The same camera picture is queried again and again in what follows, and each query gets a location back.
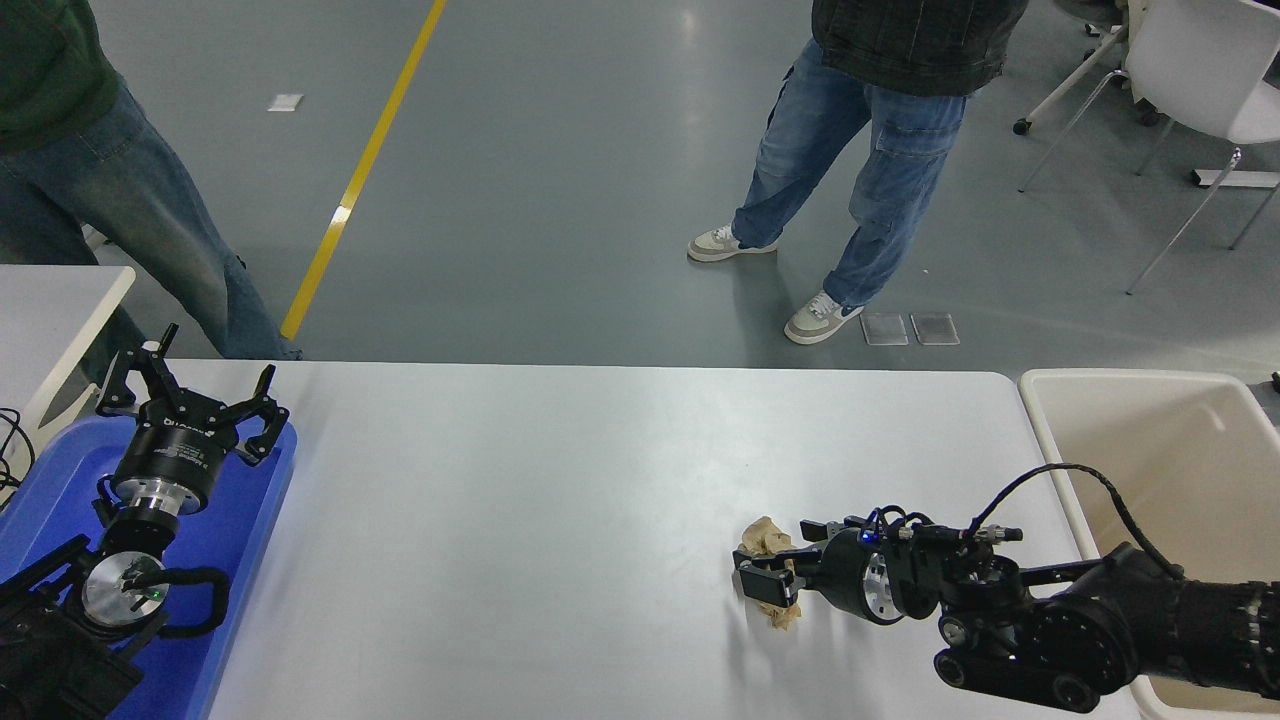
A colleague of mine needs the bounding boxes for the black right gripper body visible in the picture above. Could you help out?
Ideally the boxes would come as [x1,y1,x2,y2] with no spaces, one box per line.
[820,540,881,622]

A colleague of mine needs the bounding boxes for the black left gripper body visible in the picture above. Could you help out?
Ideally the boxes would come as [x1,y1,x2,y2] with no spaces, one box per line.
[116,405,239,489]

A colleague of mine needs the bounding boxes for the tan paper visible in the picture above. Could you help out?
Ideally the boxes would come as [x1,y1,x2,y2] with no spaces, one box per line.
[735,516,806,633]

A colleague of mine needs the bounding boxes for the blue plastic tray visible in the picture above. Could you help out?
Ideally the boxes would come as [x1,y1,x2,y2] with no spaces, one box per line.
[0,413,299,720]

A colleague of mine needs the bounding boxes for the white side table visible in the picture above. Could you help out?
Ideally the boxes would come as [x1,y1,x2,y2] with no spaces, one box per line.
[0,264,138,471]

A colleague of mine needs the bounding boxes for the yellow floor tape line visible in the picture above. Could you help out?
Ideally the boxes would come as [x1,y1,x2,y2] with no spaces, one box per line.
[280,0,449,341]

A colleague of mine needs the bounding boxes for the large pale plastic bin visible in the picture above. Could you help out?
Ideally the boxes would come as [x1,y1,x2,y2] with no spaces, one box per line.
[1017,368,1280,720]

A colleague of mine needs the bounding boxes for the person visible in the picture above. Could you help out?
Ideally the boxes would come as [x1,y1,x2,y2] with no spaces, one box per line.
[687,0,1031,346]
[0,0,303,361]

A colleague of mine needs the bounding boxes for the office chair with casters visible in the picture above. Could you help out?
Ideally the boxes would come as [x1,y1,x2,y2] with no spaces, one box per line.
[1013,0,1166,138]

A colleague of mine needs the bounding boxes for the white chair with metal legs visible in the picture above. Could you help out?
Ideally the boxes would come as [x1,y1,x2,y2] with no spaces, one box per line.
[1018,0,1280,296]

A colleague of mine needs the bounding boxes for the black cable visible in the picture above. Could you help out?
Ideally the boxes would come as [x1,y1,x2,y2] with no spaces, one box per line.
[0,405,38,506]

